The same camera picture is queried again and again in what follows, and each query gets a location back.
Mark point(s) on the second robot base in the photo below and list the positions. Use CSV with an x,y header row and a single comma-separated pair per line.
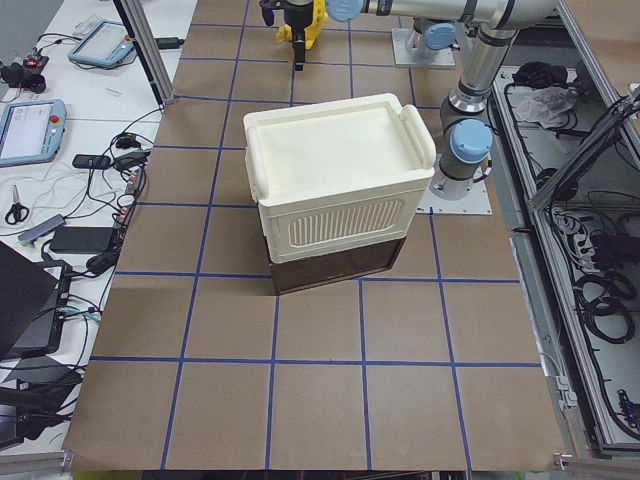
x,y
426,44

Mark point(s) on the black handled scissors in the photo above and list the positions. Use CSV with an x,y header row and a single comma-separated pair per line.
x,y
17,212

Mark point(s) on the grey usb hub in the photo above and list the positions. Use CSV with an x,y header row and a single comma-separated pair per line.
x,y
44,228

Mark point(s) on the yellow plush toy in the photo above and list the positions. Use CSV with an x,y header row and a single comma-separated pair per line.
x,y
312,32

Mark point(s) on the teach pendant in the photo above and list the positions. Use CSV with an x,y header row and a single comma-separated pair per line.
x,y
31,132
105,46

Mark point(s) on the teach pendant lower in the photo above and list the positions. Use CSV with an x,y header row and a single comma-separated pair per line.
x,y
31,132

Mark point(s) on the aluminium frame post left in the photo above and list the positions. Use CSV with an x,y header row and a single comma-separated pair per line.
x,y
132,15

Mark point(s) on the black laptop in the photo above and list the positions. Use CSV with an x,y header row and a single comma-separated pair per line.
x,y
33,298

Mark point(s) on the teach pendant upper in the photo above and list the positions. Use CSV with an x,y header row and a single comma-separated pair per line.
x,y
105,46

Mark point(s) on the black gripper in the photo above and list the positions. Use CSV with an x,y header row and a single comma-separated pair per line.
x,y
298,19

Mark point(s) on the aluminium frame rail right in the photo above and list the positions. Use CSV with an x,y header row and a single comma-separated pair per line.
x,y
605,133

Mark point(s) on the crumpled white cloth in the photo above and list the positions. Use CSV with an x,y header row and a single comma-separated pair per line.
x,y
548,107

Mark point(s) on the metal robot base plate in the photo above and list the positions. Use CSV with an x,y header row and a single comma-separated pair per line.
x,y
462,200

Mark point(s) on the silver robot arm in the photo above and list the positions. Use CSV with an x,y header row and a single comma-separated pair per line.
x,y
468,140

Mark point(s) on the black power adapter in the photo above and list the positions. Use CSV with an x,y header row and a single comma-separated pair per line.
x,y
81,240

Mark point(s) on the cream plastic storage cabinet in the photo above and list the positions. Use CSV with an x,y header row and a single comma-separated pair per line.
x,y
338,175

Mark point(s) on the small electronics board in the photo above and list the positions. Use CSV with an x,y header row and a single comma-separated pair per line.
x,y
34,61

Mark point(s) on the black phone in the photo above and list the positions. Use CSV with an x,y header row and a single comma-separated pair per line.
x,y
91,161

